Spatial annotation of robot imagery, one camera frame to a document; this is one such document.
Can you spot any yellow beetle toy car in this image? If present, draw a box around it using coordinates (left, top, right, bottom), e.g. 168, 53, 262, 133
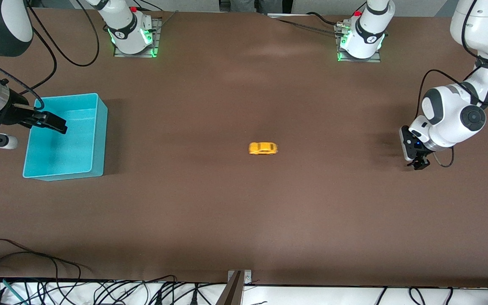
249, 142, 278, 155

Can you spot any teal plastic bin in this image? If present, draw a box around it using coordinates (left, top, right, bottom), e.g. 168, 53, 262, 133
22, 93, 108, 182

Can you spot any grey metal pole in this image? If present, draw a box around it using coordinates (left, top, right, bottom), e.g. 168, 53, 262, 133
215, 271, 244, 305

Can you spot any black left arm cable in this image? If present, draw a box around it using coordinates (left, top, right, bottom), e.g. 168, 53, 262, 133
413, 0, 488, 168

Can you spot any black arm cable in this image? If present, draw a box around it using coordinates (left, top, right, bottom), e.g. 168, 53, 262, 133
413, 0, 488, 168
0, 0, 100, 110

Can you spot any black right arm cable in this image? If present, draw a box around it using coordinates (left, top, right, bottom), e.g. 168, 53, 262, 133
0, 0, 100, 110

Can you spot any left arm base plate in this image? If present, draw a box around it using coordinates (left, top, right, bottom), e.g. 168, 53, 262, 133
334, 23, 382, 63

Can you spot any black looped table cable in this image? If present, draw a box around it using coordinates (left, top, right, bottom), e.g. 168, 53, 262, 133
0, 238, 83, 282

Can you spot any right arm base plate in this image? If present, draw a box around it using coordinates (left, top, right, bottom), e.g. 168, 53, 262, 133
114, 18, 162, 58

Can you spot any thin black base cable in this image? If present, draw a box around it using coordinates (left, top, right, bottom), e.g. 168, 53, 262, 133
136, 0, 164, 12

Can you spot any grey slanted cable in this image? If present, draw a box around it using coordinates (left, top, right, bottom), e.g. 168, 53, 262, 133
158, 11, 180, 31

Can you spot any thick black base cable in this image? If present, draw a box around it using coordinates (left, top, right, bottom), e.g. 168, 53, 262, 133
307, 11, 346, 27

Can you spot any thin grey base cable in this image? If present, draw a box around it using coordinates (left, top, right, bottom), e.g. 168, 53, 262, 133
267, 14, 344, 36

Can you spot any black cable tangle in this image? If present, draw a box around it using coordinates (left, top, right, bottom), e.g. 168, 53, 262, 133
0, 275, 227, 305

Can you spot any small metal bracket plate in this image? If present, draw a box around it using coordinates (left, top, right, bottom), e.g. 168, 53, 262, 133
227, 270, 252, 285

